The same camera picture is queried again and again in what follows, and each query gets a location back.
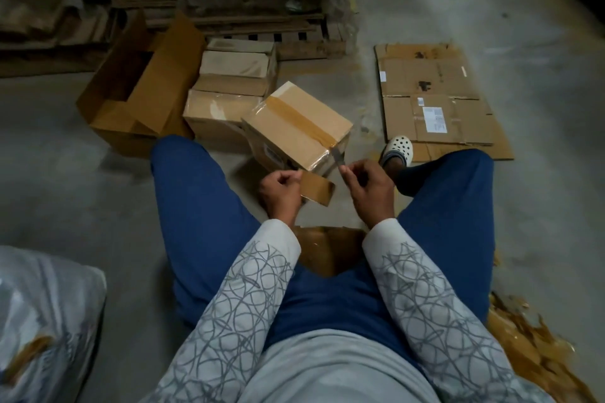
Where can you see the person's right hand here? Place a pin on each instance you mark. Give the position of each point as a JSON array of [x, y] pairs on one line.
[[371, 192]]

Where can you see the person's left hand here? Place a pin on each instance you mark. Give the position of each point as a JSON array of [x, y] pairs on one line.
[[282, 195]]

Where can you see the brown packing tape roll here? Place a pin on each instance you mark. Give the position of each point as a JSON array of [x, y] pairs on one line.
[[318, 187]]

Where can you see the brown cardboard sheet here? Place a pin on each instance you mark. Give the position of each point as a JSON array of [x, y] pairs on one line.
[[492, 145]]

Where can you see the small brown cardboard box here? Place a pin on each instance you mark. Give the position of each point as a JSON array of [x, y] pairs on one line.
[[236, 63]]

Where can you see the large black-label cardboard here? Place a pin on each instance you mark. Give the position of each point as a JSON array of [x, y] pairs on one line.
[[156, 77]]

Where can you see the person's left forearm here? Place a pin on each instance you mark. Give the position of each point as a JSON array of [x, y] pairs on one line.
[[232, 322]]

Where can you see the person's right forearm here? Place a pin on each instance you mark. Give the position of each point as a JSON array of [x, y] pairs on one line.
[[444, 322]]

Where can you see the person's right white clog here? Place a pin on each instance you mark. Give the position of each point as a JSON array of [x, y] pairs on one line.
[[397, 150]]

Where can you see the person's blue trousers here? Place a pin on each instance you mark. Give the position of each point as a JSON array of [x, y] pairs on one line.
[[208, 218]]

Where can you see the person's grey shirt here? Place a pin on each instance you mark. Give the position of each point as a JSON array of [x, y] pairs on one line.
[[336, 370]]

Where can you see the crumpled brown tape scraps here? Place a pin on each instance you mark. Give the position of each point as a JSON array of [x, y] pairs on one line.
[[539, 346]]

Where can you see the brown plastic-wrapped stool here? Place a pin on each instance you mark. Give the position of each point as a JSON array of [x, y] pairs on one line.
[[326, 249]]

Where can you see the green white wrapper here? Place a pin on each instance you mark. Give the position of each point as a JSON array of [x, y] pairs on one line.
[[295, 6]]

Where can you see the white woven sack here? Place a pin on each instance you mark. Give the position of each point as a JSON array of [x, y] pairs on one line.
[[47, 322]]

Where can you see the pile of grey sacks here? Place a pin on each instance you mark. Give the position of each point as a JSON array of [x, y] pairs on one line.
[[38, 11]]

